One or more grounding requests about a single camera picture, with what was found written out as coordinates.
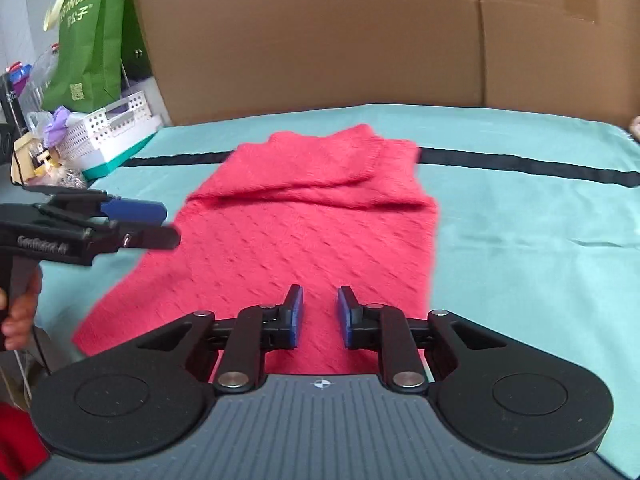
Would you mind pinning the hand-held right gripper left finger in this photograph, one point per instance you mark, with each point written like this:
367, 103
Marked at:
296, 317

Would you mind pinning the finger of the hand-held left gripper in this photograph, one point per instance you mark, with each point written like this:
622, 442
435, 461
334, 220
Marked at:
135, 211
150, 237

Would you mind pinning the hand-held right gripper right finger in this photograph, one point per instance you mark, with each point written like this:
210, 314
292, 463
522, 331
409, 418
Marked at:
345, 317

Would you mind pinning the red knitted sweater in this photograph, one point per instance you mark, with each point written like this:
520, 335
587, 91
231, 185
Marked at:
300, 220

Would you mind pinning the person's left hand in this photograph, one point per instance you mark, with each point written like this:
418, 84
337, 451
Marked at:
22, 322

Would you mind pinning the white and teal box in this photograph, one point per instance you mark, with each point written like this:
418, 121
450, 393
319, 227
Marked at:
117, 152

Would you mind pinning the yellow small item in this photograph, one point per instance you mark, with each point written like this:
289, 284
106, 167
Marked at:
32, 155

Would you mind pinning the white plastic basket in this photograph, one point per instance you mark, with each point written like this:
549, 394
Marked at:
105, 122

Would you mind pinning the purple plastic bag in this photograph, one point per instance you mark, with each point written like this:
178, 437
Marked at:
57, 122

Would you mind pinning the green paper bag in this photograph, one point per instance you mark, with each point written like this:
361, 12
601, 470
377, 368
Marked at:
85, 60

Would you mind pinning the clear plastic bottle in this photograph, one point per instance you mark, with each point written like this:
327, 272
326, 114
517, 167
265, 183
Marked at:
45, 72

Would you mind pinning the teal blanket with black stripe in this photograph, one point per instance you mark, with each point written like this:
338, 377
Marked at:
525, 270

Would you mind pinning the person's red garment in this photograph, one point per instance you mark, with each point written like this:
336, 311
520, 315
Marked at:
20, 440

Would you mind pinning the large brown cardboard box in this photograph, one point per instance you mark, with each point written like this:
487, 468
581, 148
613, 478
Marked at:
325, 45

